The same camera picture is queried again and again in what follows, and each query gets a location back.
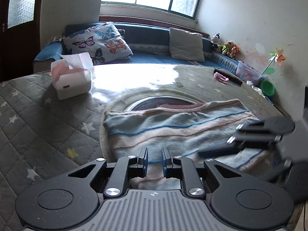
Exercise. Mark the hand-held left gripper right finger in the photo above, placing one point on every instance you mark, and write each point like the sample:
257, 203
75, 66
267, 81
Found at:
164, 161

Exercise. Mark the white crumpled cloth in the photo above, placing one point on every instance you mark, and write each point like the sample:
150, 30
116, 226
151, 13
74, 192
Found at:
255, 87

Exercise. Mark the orange plush toy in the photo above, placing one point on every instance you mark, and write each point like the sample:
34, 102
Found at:
235, 52

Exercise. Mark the butterfly print pillow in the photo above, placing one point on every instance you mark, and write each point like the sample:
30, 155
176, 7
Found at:
101, 42

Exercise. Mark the blue sofa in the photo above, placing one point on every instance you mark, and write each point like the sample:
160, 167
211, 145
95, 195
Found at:
154, 53

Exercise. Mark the green plastic bucket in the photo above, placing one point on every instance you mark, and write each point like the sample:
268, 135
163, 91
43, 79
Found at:
267, 88

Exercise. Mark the grey star quilted cover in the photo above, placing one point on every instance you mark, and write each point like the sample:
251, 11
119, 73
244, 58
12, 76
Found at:
48, 125

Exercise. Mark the colourful pinwheel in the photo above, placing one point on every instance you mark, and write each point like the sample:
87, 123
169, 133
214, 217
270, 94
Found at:
276, 57

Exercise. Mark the dark wooden door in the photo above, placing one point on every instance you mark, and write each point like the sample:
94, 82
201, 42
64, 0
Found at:
19, 28

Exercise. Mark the pink cloth item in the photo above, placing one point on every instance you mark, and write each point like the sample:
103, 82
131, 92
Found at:
221, 77

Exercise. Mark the clear plastic storage box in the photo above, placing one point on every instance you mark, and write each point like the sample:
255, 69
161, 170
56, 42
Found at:
247, 73

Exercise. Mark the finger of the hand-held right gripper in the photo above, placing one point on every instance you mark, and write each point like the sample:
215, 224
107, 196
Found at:
255, 137
223, 151

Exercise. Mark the plain grey pillow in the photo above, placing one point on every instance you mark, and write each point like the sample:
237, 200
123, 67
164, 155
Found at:
185, 43

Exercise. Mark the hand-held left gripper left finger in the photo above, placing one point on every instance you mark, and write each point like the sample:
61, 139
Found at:
145, 161

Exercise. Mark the black white plush toy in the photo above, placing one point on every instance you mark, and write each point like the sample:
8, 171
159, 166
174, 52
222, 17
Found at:
216, 41

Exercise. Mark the pastel striped fleece garment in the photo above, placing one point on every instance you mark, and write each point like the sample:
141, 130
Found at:
168, 130

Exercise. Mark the white pink tissue box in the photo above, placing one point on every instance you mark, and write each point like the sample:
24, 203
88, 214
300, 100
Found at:
72, 79

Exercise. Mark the green yellow plush toy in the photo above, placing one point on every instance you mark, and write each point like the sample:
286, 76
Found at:
227, 48

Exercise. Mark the black remote control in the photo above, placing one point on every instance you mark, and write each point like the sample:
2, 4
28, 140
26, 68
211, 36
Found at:
231, 77

